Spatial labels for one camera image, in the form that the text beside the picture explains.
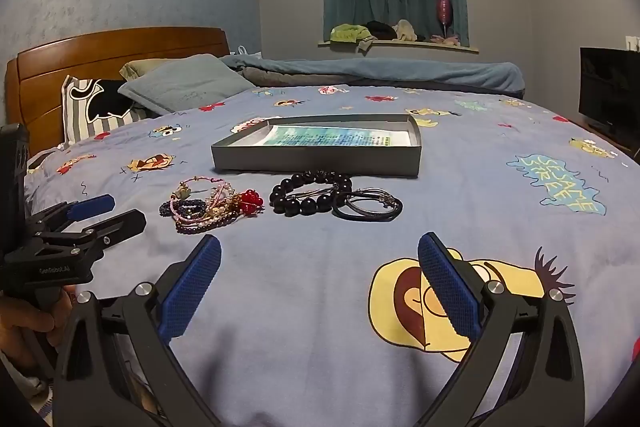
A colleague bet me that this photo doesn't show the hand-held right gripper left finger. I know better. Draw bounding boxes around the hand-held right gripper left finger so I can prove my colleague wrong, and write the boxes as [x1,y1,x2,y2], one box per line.
[52,234,236,427]

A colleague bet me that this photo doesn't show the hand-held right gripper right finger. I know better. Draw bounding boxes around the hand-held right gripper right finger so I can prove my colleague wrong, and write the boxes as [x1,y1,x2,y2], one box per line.
[415,232,588,427]

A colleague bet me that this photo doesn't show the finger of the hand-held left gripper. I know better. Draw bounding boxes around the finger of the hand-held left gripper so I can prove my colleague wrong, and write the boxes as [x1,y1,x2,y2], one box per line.
[30,194,116,230]
[31,209,147,259]

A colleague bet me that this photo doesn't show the dark blue bead bracelet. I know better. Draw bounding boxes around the dark blue bead bracelet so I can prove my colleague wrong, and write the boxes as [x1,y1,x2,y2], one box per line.
[159,199,206,218]

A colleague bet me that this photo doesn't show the dark purple bead bracelet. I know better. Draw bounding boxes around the dark purple bead bracelet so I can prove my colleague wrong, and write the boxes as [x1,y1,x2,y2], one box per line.
[173,212,242,236]

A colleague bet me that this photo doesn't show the white pearl bracelet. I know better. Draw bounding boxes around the white pearl bracelet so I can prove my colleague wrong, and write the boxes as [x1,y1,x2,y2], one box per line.
[200,184,246,228]

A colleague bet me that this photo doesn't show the red bead charm bracelet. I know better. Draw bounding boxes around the red bead charm bracelet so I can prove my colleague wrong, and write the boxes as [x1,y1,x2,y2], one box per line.
[235,189,265,218]

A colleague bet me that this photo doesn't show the black cord bracelet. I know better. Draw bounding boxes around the black cord bracelet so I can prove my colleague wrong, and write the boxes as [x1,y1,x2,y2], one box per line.
[332,199,401,223]
[345,188,404,214]

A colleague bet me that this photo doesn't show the large black bead bracelet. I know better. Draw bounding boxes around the large black bead bracelet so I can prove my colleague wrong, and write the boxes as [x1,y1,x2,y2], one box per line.
[269,170,354,218]

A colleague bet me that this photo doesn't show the grey shallow cardboard box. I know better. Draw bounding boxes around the grey shallow cardboard box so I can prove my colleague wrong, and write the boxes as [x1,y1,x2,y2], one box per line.
[211,113,423,179]

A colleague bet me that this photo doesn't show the person's left hand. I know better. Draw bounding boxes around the person's left hand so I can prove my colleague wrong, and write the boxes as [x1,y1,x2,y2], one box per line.
[0,284,78,373]

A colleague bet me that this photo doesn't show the striped black white pillow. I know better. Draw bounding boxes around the striped black white pillow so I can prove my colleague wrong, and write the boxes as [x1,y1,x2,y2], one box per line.
[60,75,152,146]

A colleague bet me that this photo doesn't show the olive pillow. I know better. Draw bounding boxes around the olive pillow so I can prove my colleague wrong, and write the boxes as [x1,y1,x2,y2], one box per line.
[120,58,173,80]

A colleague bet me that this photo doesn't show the wooden headboard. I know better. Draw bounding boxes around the wooden headboard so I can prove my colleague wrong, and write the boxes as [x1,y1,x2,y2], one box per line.
[4,26,231,158]

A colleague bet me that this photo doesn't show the grey blue pillow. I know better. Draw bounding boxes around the grey blue pillow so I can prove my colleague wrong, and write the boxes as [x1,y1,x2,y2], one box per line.
[118,54,256,116]

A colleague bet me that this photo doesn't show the blue green printed paper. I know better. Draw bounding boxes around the blue green printed paper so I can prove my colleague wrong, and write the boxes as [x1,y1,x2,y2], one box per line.
[239,123,414,150]

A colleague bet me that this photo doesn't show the blue grey blanket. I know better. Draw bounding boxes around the blue grey blanket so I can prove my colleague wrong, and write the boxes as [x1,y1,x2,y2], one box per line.
[220,53,526,100]

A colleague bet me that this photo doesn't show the window sill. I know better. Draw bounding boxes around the window sill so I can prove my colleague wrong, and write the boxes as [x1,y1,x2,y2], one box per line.
[316,38,480,54]

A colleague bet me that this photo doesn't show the black television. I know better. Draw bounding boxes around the black television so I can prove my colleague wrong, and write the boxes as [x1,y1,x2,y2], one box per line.
[578,47,640,148]

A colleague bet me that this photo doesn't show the beige cloth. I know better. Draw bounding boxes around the beige cloth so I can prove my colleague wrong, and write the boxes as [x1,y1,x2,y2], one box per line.
[392,19,419,43]

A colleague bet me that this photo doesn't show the black clothing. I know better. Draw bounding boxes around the black clothing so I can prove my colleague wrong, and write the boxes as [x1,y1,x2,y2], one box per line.
[365,20,401,40]

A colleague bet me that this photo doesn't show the green cloth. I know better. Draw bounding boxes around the green cloth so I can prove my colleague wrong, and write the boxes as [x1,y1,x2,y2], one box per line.
[330,24,377,43]

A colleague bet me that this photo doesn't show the pink balloon on stick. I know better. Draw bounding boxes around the pink balloon on stick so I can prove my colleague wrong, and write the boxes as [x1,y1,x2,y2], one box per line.
[435,0,454,38]

